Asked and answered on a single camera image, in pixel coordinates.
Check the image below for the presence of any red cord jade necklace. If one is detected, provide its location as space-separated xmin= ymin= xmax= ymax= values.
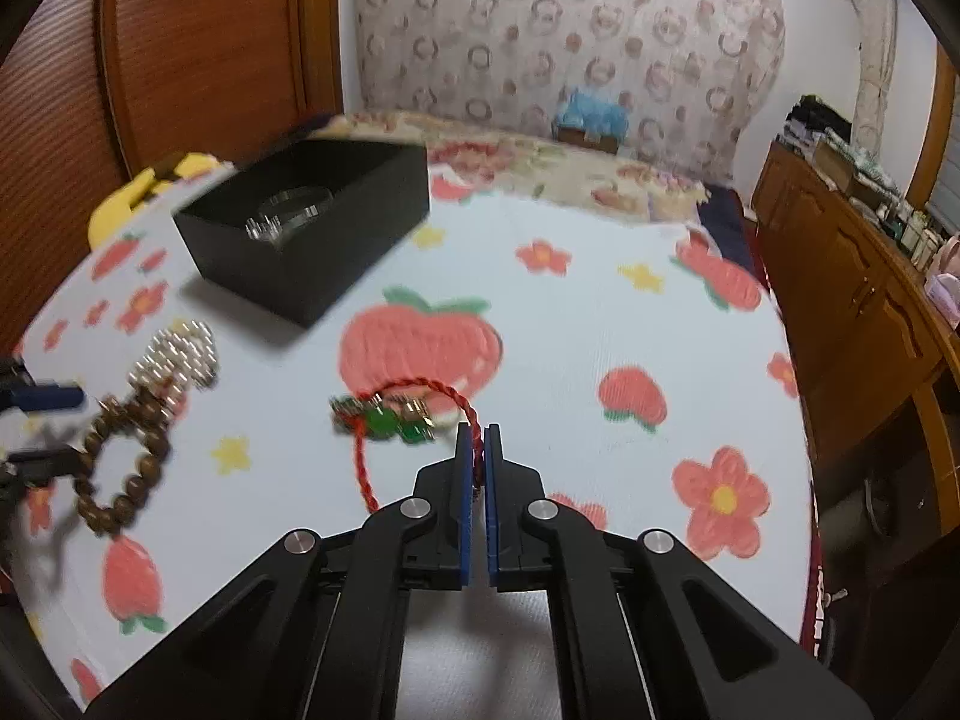
xmin=328 ymin=375 xmax=484 ymax=515

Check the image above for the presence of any black open jewelry box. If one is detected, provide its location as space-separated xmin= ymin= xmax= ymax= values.
xmin=174 ymin=138 xmax=430 ymax=328

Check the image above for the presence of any strawberry print bed sheet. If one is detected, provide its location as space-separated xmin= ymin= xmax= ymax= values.
xmin=2 ymin=177 xmax=812 ymax=707

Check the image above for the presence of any yellow plush toy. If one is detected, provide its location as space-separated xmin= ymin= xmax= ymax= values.
xmin=86 ymin=151 xmax=223 ymax=250

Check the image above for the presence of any floral quilt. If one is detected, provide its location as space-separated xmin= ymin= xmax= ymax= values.
xmin=316 ymin=110 xmax=742 ymax=229

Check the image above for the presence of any wooden wardrobe door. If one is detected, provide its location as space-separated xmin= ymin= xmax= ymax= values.
xmin=2 ymin=0 xmax=343 ymax=348

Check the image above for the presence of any wooden cabinet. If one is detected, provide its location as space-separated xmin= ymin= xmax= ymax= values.
xmin=752 ymin=142 xmax=958 ymax=532

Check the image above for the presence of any pink tissue box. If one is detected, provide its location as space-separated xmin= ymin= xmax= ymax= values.
xmin=924 ymin=234 xmax=960 ymax=328

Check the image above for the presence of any folded clothes pile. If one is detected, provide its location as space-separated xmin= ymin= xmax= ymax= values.
xmin=776 ymin=94 xmax=901 ymax=199

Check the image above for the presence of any circle pattern curtain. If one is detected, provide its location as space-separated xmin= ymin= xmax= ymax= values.
xmin=356 ymin=0 xmax=786 ymax=182

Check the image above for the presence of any white lace curtain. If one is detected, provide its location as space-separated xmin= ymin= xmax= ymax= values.
xmin=851 ymin=0 xmax=898 ymax=158

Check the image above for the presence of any brown wooden bead bracelet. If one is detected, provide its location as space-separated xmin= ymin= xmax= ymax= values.
xmin=71 ymin=385 xmax=176 ymax=538

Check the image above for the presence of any white pearl necklace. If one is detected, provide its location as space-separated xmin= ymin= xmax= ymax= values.
xmin=125 ymin=319 xmax=221 ymax=400

